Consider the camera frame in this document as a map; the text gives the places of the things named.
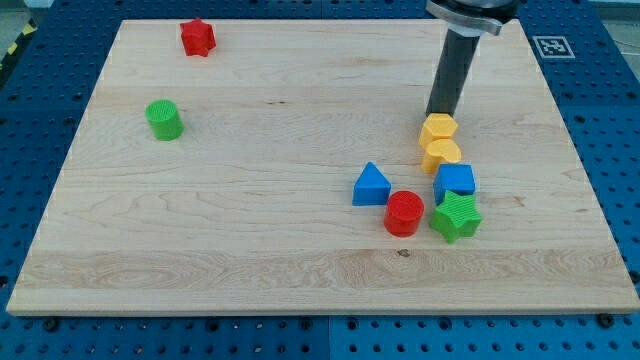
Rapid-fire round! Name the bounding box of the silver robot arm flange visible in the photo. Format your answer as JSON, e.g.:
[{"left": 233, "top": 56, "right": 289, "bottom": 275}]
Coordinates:
[{"left": 425, "top": 0, "right": 521, "bottom": 37}]

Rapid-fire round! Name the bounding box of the blue triangle block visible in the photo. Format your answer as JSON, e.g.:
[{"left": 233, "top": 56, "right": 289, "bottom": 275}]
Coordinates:
[{"left": 352, "top": 162, "right": 392, "bottom": 206}]

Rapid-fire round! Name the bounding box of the green star block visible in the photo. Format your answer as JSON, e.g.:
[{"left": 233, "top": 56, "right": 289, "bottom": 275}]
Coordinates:
[{"left": 429, "top": 190, "right": 483, "bottom": 244}]

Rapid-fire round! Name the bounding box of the red star block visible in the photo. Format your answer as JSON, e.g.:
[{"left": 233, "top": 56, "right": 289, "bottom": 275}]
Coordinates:
[{"left": 180, "top": 18, "right": 216, "bottom": 57}]

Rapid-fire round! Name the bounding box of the red cylinder block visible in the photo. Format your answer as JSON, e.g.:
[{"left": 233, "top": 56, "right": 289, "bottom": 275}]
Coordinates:
[{"left": 383, "top": 190, "right": 425, "bottom": 237}]

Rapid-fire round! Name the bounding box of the wooden board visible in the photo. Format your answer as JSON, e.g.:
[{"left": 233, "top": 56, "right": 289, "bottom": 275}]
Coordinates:
[{"left": 7, "top": 19, "right": 639, "bottom": 316}]

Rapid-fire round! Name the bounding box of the yellow heart block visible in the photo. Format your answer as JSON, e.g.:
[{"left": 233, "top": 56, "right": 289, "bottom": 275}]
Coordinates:
[{"left": 421, "top": 139, "right": 462, "bottom": 174}]

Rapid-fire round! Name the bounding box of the yellow hexagon block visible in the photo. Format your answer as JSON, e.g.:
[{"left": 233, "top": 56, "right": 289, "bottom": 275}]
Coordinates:
[{"left": 419, "top": 113, "right": 458, "bottom": 149}]

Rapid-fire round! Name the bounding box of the blue cube block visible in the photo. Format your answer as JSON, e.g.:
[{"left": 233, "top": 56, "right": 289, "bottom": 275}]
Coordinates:
[{"left": 433, "top": 164, "right": 476, "bottom": 205}]

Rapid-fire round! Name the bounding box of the green cylinder block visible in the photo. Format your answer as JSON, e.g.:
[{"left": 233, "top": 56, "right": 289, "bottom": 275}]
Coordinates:
[{"left": 145, "top": 99, "right": 184, "bottom": 141}]

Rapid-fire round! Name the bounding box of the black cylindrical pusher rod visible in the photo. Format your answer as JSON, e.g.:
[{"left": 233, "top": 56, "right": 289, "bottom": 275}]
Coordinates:
[{"left": 425, "top": 30, "right": 480, "bottom": 116}]

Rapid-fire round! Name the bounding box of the white fiducial marker tag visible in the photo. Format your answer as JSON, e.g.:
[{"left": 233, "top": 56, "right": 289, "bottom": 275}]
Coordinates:
[{"left": 533, "top": 35, "right": 575, "bottom": 59}]

